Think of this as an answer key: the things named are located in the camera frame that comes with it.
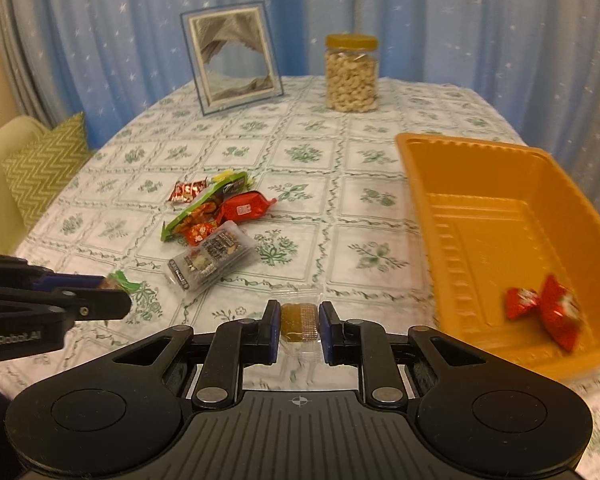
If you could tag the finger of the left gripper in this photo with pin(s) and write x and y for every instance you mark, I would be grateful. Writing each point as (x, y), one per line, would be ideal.
(49, 282)
(93, 304)

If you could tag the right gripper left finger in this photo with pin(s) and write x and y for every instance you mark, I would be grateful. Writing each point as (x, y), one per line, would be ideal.
(234, 346)

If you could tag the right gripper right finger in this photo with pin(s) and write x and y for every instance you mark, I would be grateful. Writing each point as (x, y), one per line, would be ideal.
(366, 346)

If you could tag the green-wrapped small candy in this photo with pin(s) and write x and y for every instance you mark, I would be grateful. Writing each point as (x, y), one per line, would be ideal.
(118, 280)

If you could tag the clear grey snack packet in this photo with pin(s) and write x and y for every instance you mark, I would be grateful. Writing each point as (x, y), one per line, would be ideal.
(199, 267)

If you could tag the large red snack packet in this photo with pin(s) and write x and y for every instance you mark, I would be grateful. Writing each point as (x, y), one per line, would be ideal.
(244, 207)

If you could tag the green long snack packet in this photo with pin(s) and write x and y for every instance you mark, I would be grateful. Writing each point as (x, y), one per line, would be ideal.
(206, 207)

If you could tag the red silver shiny candy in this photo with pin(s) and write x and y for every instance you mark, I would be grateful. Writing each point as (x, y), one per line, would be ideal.
(186, 192)

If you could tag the small red figure candy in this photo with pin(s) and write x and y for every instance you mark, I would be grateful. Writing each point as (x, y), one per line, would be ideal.
(197, 233)

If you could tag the pale yellow sofa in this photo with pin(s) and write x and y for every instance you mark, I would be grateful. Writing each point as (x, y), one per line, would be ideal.
(14, 136)

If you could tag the green zigzag cushion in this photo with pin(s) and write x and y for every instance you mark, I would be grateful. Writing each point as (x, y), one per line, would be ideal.
(37, 173)

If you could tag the white green floral tablecloth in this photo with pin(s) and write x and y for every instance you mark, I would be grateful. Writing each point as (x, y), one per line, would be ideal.
(344, 228)

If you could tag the small red candy in tray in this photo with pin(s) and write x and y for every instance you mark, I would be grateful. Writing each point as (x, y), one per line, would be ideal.
(520, 302)

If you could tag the orange plastic tray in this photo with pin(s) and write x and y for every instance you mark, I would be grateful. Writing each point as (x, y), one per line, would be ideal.
(496, 215)

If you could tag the cashew jar gold lid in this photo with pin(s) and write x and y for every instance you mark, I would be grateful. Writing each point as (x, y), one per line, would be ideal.
(351, 72)

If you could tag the blue star curtain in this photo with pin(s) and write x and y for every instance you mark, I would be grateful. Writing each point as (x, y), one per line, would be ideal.
(536, 61)

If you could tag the sand art picture frame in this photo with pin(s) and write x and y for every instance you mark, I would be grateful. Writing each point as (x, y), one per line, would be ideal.
(230, 49)

